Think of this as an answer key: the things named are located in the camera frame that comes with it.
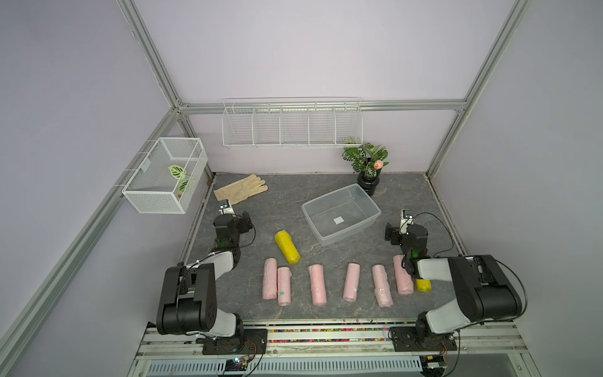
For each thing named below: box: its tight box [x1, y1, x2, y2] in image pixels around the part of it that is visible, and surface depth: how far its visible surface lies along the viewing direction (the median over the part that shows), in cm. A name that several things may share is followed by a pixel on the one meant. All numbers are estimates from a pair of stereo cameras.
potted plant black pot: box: [341, 142, 390, 197], surface depth 96 cm
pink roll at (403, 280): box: [392, 254, 414, 295], surface depth 84 cm
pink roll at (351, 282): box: [343, 262, 361, 303], surface depth 85 cm
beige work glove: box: [213, 173, 269, 205], surface depth 118 cm
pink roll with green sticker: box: [277, 266, 293, 306], surface depth 85 cm
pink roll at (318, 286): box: [308, 263, 328, 307], surface depth 84 cm
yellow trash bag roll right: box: [415, 278, 432, 293], surface depth 83 cm
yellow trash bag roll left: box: [274, 230, 302, 265], surface depth 94 cm
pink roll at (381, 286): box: [372, 264, 394, 308], surface depth 84 cm
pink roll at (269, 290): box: [262, 257, 278, 300], surface depth 86 cm
